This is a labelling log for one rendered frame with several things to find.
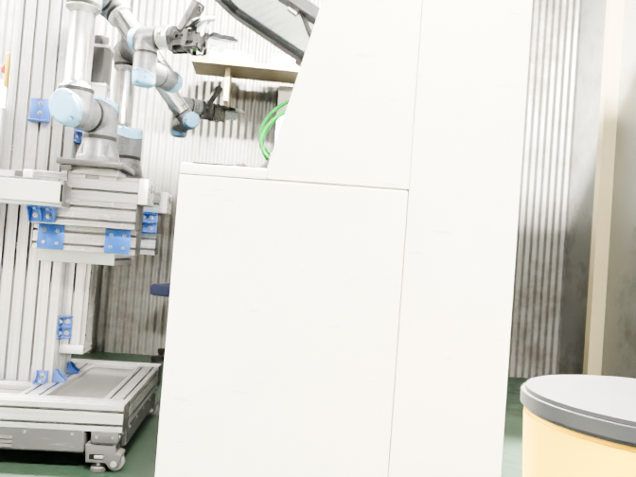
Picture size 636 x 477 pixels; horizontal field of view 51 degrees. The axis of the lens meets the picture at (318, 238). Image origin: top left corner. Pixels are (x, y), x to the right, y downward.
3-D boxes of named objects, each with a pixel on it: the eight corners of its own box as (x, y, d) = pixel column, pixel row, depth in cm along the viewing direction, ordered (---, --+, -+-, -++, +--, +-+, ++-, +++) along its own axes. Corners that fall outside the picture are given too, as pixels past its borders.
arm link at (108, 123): (124, 140, 243) (127, 103, 243) (99, 132, 230) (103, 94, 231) (97, 139, 247) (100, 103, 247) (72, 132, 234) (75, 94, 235)
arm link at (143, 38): (138, 57, 224) (140, 31, 224) (166, 55, 220) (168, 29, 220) (123, 49, 216) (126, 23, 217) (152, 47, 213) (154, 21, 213)
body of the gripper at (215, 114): (220, 122, 329) (196, 118, 323) (221, 105, 328) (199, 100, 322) (225, 122, 323) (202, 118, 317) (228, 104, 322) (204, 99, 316)
